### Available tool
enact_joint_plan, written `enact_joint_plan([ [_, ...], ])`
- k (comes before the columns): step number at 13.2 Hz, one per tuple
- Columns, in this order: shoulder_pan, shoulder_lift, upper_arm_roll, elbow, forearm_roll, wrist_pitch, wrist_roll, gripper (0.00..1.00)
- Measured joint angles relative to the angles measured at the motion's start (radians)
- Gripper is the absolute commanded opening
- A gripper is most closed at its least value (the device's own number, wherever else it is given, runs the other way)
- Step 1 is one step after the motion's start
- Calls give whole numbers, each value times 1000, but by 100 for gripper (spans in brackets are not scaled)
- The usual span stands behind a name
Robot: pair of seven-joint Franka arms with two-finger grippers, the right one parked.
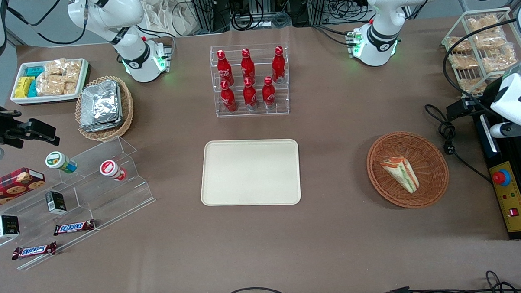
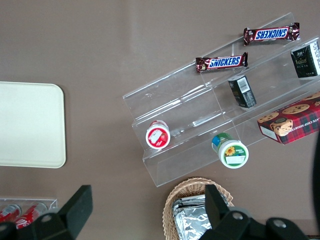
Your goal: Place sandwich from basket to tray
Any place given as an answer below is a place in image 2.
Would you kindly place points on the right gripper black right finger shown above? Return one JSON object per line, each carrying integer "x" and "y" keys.
{"x": 217, "y": 210}

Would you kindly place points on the cream plastic tray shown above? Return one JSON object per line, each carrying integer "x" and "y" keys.
{"x": 30, "y": 125}

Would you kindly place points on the Snickers chocolate bar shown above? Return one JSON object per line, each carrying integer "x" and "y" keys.
{"x": 221, "y": 62}
{"x": 271, "y": 33}

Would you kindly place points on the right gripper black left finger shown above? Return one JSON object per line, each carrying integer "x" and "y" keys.
{"x": 75, "y": 210}

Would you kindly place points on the clear acrylic bottle rack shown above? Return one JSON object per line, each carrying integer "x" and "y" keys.
{"x": 51, "y": 202}

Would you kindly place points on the foil wrapped pack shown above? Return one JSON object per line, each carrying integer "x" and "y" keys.
{"x": 192, "y": 222}
{"x": 190, "y": 200}

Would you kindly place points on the light wicker basket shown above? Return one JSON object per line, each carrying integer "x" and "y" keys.
{"x": 171, "y": 200}

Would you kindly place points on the small black carton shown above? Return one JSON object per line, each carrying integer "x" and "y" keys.
{"x": 306, "y": 61}
{"x": 242, "y": 92}

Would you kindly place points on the red lid yogurt cup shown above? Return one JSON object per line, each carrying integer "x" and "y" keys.
{"x": 158, "y": 137}

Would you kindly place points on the red tartan cookie box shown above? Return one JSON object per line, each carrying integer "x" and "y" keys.
{"x": 295, "y": 122}

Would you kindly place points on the green lid sunflower cup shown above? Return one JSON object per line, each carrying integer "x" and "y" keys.
{"x": 233, "y": 155}

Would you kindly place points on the clear acrylic step shelf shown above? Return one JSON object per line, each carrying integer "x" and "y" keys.
{"x": 180, "y": 105}

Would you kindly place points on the red cola bottle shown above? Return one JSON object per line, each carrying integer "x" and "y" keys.
{"x": 31, "y": 214}
{"x": 8, "y": 213}

